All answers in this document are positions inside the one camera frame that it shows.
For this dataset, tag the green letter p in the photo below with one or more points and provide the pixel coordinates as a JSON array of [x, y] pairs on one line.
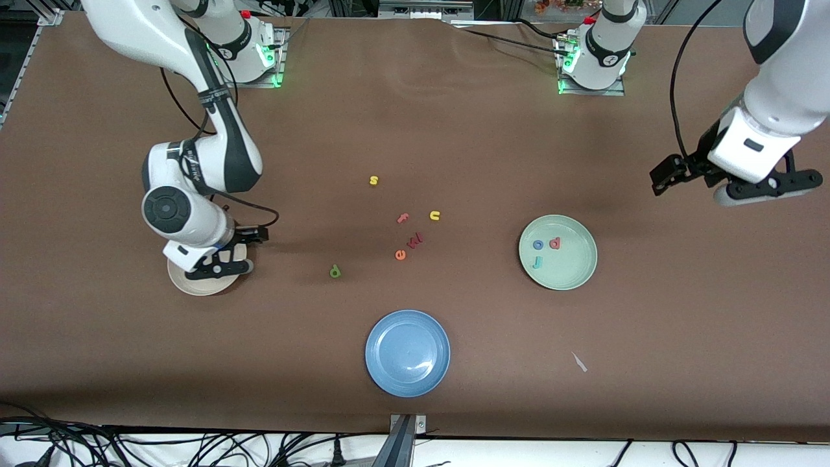
[[338, 268]]

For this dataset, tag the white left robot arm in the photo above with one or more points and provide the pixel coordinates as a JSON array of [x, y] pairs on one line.
[[791, 84]]

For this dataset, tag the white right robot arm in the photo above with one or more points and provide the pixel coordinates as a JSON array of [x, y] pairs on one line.
[[130, 26]]

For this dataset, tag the beige round plate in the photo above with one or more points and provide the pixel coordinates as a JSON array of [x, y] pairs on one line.
[[207, 287]]

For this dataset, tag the pale green round plate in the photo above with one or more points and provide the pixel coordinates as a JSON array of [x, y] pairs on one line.
[[570, 269]]

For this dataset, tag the dark red letter w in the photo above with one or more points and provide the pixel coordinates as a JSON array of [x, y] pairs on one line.
[[416, 240]]

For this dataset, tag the blue round plate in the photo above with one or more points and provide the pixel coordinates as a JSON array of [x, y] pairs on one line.
[[407, 353]]

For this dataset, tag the orange leafy decoration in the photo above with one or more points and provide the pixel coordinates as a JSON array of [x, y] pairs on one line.
[[564, 5]]

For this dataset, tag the small white paper scrap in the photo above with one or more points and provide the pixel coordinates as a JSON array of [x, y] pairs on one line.
[[579, 362]]

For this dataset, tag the black power plug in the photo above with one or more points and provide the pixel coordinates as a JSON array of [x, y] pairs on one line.
[[336, 452]]

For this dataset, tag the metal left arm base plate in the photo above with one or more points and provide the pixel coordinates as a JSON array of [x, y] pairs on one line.
[[616, 91]]

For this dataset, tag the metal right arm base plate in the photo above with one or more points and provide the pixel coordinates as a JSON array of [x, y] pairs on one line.
[[275, 71]]

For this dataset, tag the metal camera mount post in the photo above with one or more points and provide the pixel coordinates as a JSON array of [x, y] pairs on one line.
[[407, 431]]

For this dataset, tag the aluminium frame profile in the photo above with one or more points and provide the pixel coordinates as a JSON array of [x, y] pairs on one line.
[[48, 13]]

